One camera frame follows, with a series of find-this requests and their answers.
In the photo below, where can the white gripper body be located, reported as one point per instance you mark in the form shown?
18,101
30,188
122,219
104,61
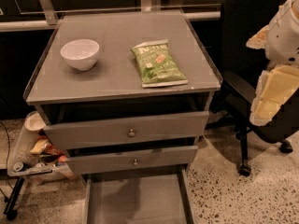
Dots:
284,40

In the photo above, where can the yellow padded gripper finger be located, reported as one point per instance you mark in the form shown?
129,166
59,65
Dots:
258,40
274,89

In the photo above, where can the green jalapeno chip bag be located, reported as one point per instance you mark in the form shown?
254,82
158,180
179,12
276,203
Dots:
156,66

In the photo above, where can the grey top drawer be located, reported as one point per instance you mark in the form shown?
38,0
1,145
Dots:
110,132

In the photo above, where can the grey drawer cabinet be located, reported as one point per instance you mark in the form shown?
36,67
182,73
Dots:
112,88

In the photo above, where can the grey open bottom drawer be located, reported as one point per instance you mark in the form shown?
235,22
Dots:
143,196

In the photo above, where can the grey middle drawer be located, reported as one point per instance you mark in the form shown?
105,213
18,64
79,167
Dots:
132,160

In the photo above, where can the red snack bag in bin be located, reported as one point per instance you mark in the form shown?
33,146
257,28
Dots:
52,150

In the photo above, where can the yellow snack bag in bin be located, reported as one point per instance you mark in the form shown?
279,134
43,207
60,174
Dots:
39,146

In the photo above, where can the black office chair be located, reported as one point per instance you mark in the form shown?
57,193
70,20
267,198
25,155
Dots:
240,68

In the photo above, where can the white ceramic bowl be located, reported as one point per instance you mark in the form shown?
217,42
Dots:
80,54

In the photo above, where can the metal railing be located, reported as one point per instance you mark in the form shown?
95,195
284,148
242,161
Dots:
93,13

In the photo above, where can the soda can in bin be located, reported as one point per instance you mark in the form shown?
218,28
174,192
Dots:
19,167

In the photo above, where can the black stand with wheel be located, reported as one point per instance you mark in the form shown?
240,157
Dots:
10,210

